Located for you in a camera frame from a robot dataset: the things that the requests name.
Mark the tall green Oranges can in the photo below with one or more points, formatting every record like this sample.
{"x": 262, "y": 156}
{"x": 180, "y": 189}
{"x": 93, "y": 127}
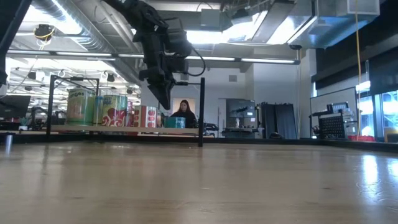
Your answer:
{"x": 80, "y": 109}

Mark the black ceiling camera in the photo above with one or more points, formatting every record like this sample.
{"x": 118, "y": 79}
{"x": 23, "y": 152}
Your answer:
{"x": 295, "y": 47}

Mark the grey machine cabinet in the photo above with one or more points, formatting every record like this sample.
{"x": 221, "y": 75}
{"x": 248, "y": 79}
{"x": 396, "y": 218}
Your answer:
{"x": 241, "y": 107}

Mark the black curtain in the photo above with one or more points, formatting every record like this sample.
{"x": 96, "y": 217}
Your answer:
{"x": 280, "y": 121}

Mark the red object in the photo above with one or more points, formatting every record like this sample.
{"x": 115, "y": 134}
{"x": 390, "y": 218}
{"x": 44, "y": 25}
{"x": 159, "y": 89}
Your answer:
{"x": 360, "y": 138}

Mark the grey wall vent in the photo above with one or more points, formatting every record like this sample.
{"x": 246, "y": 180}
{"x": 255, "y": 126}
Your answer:
{"x": 232, "y": 78}
{"x": 185, "y": 76}

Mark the long linear ceiling lamp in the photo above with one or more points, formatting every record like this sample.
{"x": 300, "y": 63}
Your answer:
{"x": 267, "y": 60}

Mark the silver ventilation duct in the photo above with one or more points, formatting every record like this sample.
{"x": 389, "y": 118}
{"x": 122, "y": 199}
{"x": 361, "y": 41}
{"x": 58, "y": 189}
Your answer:
{"x": 88, "y": 43}

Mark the person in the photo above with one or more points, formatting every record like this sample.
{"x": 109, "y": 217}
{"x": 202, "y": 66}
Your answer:
{"x": 186, "y": 109}

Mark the yellow object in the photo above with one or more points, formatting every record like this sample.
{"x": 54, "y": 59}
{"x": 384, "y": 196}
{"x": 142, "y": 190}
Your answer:
{"x": 391, "y": 135}

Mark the black computer monitor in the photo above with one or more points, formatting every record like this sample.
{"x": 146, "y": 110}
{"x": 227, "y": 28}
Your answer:
{"x": 14, "y": 107}

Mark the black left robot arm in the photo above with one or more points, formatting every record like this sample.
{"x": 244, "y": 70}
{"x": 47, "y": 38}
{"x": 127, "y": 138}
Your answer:
{"x": 136, "y": 12}

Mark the short teal can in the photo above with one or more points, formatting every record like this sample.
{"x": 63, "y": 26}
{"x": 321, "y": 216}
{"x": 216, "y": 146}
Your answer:
{"x": 174, "y": 122}

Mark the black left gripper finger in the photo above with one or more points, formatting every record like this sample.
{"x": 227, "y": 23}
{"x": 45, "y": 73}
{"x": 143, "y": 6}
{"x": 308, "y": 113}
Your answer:
{"x": 159, "y": 93}
{"x": 168, "y": 91}

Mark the strawberry dessert can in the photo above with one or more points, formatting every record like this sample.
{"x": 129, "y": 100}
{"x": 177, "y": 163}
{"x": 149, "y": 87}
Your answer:
{"x": 145, "y": 117}

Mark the black perforated rack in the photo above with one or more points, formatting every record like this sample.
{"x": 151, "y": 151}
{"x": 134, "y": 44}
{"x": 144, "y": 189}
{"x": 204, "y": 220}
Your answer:
{"x": 332, "y": 126}

